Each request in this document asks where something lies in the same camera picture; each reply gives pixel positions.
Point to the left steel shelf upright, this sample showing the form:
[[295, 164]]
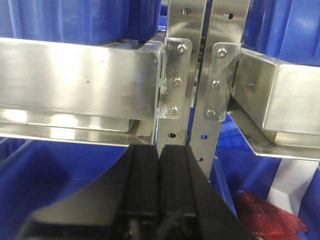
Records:
[[184, 25]]

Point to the blue bin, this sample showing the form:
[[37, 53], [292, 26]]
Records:
[[284, 29], [293, 185], [35, 173], [90, 22]]

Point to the red mesh bag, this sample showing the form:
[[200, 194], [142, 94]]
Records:
[[265, 220]]

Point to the lower right blue bin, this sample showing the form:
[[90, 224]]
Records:
[[293, 185]]

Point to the right steel shelf upright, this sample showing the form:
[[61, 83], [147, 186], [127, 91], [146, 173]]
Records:
[[222, 46]]

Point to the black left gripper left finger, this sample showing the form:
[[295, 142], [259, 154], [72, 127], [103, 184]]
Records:
[[121, 204]]

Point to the left steel shelf beam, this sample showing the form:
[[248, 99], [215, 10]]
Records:
[[95, 94]]

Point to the steel shelf beam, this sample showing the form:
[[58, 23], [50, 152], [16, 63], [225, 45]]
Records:
[[276, 106], [95, 94]]

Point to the right steel shelf beam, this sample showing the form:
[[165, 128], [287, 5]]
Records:
[[276, 106]]

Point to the upper left blue bin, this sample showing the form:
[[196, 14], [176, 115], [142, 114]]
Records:
[[90, 22]]

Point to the steel shelf upright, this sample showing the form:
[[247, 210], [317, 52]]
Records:
[[222, 46], [184, 25]]

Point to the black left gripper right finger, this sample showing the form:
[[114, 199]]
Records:
[[190, 206]]

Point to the lower left blue bin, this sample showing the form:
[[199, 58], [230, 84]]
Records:
[[35, 173]]

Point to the upper right blue bin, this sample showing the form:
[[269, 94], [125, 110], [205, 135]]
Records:
[[284, 29]]

